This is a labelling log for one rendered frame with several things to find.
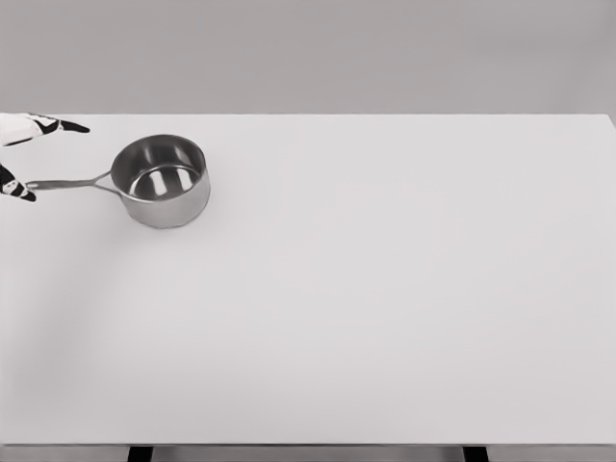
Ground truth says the steel saucepan with long handle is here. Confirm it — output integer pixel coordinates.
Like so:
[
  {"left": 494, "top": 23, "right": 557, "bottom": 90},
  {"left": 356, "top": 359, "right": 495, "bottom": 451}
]
[{"left": 24, "top": 134, "right": 212, "bottom": 230}]

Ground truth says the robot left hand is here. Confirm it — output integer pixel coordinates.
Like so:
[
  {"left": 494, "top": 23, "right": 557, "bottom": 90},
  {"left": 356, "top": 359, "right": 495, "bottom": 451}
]
[{"left": 0, "top": 112, "right": 91, "bottom": 203}]

